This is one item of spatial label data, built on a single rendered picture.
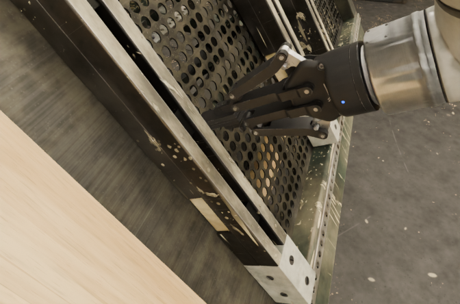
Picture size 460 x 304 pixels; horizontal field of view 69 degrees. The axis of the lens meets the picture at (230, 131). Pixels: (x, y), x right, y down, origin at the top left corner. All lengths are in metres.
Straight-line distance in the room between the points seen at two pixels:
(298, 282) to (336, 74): 0.39
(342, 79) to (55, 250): 0.32
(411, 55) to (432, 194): 1.92
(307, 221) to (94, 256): 0.50
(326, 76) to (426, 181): 1.95
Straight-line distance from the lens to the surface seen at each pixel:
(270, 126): 0.44
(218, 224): 0.53
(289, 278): 0.61
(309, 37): 1.03
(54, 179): 0.38
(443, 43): 0.33
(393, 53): 0.33
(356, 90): 0.35
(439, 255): 2.00
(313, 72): 0.37
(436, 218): 2.13
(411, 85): 0.34
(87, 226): 0.39
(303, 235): 0.77
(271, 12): 0.76
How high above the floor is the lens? 1.55
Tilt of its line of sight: 43 degrees down
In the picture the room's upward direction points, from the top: straight up
